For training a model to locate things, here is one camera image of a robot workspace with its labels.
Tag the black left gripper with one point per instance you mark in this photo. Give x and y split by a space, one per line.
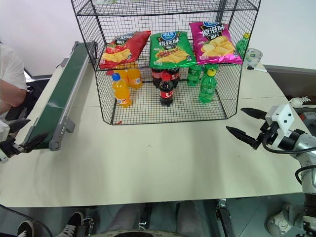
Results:
10 148

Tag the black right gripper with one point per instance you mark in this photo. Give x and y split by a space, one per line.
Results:
269 130

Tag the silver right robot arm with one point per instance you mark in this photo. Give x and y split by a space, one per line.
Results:
307 153

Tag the green conveyor belt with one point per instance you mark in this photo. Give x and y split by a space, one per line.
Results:
64 89

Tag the green soda bottle yellow cap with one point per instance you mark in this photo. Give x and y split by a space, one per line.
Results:
208 86
242 45

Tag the white marker pen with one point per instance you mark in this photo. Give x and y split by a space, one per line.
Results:
258 69

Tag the person in white shirt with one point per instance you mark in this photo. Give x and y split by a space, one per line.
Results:
10 74

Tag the tape roll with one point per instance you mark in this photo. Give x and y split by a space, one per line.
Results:
254 55

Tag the magenta potato chips bag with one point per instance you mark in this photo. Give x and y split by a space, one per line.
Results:
214 44

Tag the cola bottle red cap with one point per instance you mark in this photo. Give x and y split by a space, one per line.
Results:
166 92

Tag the small red scrap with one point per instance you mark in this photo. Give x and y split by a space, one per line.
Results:
119 122

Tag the black sneaker white sole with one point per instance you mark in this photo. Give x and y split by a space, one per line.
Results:
72 222
24 229

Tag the orange soda bottle blue cap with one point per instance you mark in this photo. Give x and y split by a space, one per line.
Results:
121 92

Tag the worn white sneaker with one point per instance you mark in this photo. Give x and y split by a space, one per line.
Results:
281 222

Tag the green potato chips bag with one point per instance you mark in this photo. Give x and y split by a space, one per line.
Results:
170 50

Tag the grey trouser leg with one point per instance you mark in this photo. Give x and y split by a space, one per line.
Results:
191 217
126 217

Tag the red potato chips bag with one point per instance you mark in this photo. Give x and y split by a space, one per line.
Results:
123 50

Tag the green white snack packet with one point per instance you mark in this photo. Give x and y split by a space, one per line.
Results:
103 1

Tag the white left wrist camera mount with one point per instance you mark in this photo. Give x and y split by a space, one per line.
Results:
3 132

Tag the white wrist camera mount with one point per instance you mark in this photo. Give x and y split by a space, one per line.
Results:
3 132
281 116

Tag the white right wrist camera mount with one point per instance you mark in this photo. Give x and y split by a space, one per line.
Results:
281 116

